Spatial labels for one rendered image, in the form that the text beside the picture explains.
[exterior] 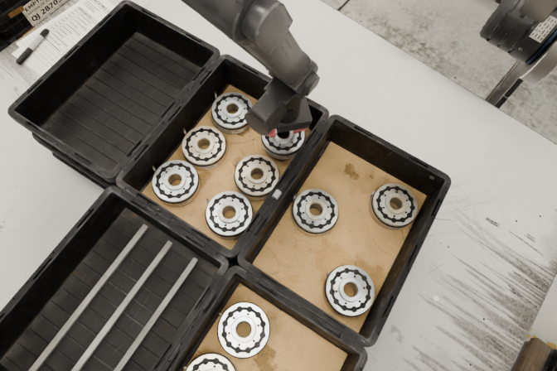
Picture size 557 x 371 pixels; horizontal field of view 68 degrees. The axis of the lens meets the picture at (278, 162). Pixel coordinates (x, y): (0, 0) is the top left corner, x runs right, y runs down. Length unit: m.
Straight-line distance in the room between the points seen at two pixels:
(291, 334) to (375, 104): 0.70
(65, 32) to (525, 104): 2.07
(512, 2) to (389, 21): 1.59
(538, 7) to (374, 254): 0.57
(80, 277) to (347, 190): 0.61
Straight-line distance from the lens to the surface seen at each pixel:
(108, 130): 1.09
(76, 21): 1.50
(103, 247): 0.99
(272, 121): 0.76
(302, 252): 0.93
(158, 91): 1.12
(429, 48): 2.43
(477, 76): 2.43
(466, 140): 1.31
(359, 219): 0.98
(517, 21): 0.92
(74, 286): 0.99
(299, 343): 0.92
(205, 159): 0.97
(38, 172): 1.26
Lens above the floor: 1.74
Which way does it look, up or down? 66 degrees down
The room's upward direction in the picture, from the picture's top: 7 degrees clockwise
